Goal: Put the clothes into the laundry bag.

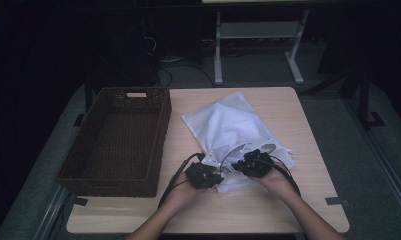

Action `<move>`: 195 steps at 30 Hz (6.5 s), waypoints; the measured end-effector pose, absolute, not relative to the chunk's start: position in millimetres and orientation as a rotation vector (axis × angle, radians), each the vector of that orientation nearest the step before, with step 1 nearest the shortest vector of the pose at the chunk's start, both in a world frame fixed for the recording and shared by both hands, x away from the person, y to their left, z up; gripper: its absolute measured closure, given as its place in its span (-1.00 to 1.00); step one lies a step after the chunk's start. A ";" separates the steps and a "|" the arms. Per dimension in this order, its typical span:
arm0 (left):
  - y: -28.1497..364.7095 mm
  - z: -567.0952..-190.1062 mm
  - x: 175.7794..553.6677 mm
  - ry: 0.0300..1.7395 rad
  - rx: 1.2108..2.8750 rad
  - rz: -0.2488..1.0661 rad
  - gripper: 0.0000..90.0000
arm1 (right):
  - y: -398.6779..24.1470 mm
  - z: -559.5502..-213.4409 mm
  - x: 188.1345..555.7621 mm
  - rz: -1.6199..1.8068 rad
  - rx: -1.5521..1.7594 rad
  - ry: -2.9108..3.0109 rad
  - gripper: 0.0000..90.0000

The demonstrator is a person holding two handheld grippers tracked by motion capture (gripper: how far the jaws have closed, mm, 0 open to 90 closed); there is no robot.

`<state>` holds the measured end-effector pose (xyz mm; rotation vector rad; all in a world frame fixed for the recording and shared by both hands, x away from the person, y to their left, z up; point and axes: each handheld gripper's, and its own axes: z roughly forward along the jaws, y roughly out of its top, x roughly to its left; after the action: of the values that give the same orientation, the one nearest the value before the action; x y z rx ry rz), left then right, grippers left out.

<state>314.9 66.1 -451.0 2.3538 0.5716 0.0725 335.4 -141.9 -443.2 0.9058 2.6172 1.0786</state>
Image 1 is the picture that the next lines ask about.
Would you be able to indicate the white mesh laundry bag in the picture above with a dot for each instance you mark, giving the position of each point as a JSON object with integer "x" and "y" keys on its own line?
{"x": 218, "y": 113}

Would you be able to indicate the grey tape mark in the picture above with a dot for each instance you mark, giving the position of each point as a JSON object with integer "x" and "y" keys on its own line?
{"x": 336, "y": 201}

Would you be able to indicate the person's left hand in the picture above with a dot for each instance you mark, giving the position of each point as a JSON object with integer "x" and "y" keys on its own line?
{"x": 183, "y": 196}

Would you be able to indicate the person's right hand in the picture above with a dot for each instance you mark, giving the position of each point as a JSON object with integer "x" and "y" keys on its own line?
{"x": 278, "y": 185}

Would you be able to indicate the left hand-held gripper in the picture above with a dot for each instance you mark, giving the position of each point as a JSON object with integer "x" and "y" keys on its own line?
{"x": 203, "y": 175}

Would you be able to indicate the white metal table frame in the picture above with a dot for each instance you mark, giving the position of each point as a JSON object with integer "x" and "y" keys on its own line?
{"x": 259, "y": 30}

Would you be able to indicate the black tape strip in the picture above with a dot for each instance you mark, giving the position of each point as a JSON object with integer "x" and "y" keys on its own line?
{"x": 80, "y": 201}

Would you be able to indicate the black floor bracket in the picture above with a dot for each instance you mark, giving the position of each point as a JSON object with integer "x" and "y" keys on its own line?
{"x": 78, "y": 120}

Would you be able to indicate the black metal stand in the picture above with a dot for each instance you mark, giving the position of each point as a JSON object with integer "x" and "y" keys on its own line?
{"x": 364, "y": 96}

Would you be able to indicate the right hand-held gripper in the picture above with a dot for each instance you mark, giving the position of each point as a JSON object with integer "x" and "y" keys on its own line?
{"x": 254, "y": 165}

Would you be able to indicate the brown woven basket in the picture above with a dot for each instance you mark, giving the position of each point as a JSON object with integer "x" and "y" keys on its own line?
{"x": 121, "y": 143}

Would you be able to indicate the metal floor rail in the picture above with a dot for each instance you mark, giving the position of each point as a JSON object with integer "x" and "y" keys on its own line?
{"x": 51, "y": 213}
{"x": 381, "y": 156}

